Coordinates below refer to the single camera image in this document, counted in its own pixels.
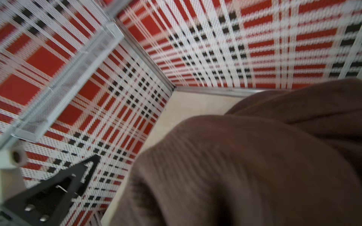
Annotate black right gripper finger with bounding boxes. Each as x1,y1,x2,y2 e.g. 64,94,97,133
1,154,101,226

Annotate brown trousers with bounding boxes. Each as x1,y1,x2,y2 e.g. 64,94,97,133
110,79,362,226

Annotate white wire mesh shelf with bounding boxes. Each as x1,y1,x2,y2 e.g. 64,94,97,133
0,22,125,147

